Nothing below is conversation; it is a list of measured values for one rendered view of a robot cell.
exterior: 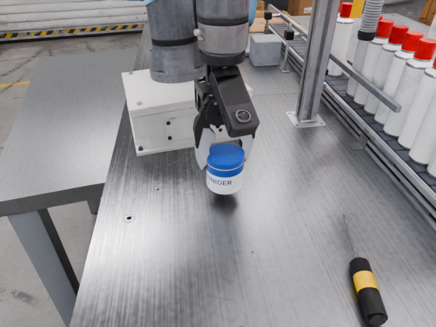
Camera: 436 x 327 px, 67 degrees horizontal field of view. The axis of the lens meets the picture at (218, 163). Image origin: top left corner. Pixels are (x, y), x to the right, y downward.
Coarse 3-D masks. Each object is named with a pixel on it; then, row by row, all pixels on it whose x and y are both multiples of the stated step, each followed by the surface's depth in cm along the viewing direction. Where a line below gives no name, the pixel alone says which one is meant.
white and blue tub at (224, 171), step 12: (228, 144) 61; (216, 156) 58; (228, 156) 58; (240, 156) 58; (216, 168) 57; (228, 168) 57; (240, 168) 58; (216, 180) 59; (228, 180) 58; (240, 180) 60; (216, 192) 60; (228, 192) 60
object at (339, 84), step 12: (276, 24) 155; (300, 36) 138; (300, 48) 125; (336, 84) 97; (348, 96) 90; (360, 108) 84; (372, 120) 79; (396, 144) 70; (420, 168) 64; (432, 180) 60
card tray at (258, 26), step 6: (258, 12) 184; (282, 12) 186; (258, 18) 184; (276, 18) 184; (294, 18) 169; (252, 24) 174; (258, 24) 174; (264, 24) 174; (252, 30) 163; (258, 30) 163
